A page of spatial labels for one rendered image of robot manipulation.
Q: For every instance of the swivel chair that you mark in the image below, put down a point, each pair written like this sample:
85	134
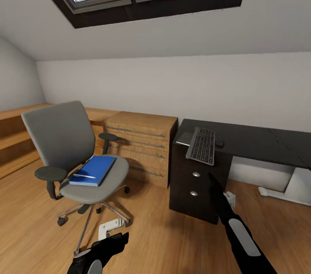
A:
64	139

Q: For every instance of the keyboard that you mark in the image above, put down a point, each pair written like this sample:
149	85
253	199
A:
202	146

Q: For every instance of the desk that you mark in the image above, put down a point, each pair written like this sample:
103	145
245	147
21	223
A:
285	147

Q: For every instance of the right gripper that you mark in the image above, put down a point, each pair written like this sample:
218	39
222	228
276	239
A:
217	198

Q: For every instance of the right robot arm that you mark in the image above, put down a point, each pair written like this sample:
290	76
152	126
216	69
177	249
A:
248	255

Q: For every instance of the folder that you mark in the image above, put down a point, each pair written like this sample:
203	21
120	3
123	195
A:
96	166

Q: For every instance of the mouse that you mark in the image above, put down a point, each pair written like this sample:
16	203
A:
220	143

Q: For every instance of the notebook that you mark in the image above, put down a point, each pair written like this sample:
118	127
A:
185	138

